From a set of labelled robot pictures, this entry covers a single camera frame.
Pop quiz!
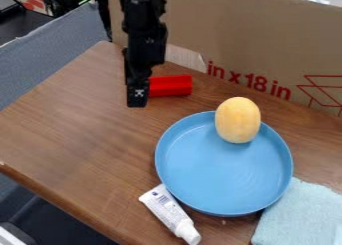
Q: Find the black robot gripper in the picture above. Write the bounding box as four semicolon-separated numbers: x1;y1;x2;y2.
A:
123;10;169;108

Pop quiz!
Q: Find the red rectangular block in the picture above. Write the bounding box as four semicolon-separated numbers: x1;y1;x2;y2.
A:
150;75;193;97

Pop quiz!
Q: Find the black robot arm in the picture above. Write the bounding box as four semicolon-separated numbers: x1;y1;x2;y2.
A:
43;0;169;108

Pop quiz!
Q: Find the grey fabric panel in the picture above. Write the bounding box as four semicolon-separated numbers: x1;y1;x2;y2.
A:
0;3;109;110

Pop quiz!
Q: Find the yellow potato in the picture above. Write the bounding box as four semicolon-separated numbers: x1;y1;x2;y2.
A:
215;97;261;143

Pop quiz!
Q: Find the blue round plate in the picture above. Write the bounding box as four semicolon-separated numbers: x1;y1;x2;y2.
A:
155;111;294;217

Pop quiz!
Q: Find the white cream tube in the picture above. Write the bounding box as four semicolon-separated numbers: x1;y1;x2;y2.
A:
139;184;202;245

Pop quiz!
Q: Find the light blue towel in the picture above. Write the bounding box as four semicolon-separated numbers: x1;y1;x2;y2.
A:
252;178;342;245

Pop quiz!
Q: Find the cardboard box wall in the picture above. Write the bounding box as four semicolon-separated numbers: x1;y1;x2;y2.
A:
110;0;342;117

